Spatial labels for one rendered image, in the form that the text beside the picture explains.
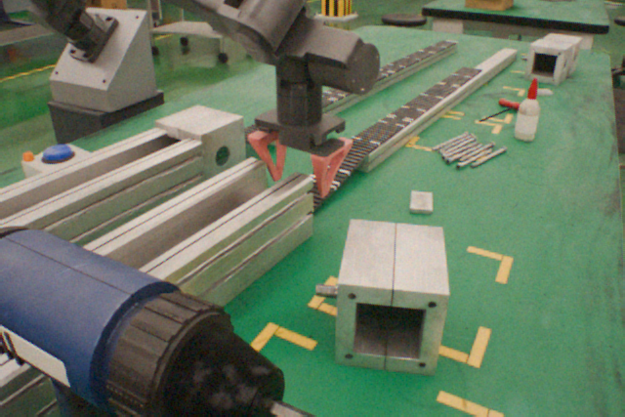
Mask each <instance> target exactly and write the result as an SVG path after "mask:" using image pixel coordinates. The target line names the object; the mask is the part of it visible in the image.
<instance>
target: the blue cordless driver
mask: <svg viewBox="0 0 625 417"><path fill-rule="evenodd" d="M230 319H231V315H230V313H227V312H225V308H224V307H221V306H218V305H216V304H213V303H211V302H208V301H205V300H203V299H200V298H198V297H195V296H192V295H190V294H188V293H183V292H182V291H181V290H180V288H179V287H178V286H177V285H176V284H174V283H171V282H169V281H166V280H164V279H161V278H158V277H156V276H153V275H150V274H148V273H145V272H143V271H138V270H136V269H133V268H131V267H128V266H126V265H124V264H121V263H118V262H116V260H113V259H111V258H109V257H106V256H104V255H101V254H98V253H96V252H93V251H92V250H89V249H86V248H84V247H81V246H78V245H76V244H73V243H71V242H69V241H66V240H64V239H61V238H58V237H56V236H54V235H52V234H49V233H47V232H45V231H40V230H35V229H31V228H29V227H24V226H7V227H3V228H0V353H1V354H6V355H7V357H8V358H9V359H12V360H15V361H16V363H17V364H18V365H20V366H21V367H22V366H23V365H24V363H26V364H28V365H30V366H31V367H33V368H34V369H36V370H37V371H39V372H41V373H43V374H44V375H46V376H48V377H49V378H50V380H51V383H52V385H53V388H54V391H55V394H56V398H57V402H58V406H59V410H60V413H61V416H62V417H318V416H316V415H314V414H311V413H308V412H306V411H304V410H301V409H299V408H297V407H295V406H293V405H290V404H288V403H286V402H284V401H282V400H283V396H284V391H285V379H284V373H283V371H282V370H281V369H280V368H279V367H278V366H277V365H275V364H274V363H273V362H272V361H271V360H268V359H267V358H266V357H265V356H263V355H262V354H261V353H259V352H258V351H257V350H256V349H254V348H253V347H252V346H251V345H249V344H248V343H247V342H246V341H244V340H243V339H242V338H241V337H239V336H238V335H237V334H236V333H235V332H233V331H234V326H233V325H232V324H231V321H230Z"/></svg>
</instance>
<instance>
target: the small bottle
mask: <svg viewBox="0 0 625 417"><path fill-rule="evenodd" d="M537 93H538V80H537V78H536V77H534V78H533V80H532V82H531V84H530V87H529V89H528V91H527V95H526V98H527V100H525V101H524V102H523V103H522V104H521V105H520V108H519V113H518V117H517V122H516V127H515V132H514V138H515V139H516V140H518V141H521V142H531V141H533V140H534V136H535V132H536V124H537V119H538V115H539V110H540V107H539V105H538V102H537V101H536V98H537Z"/></svg>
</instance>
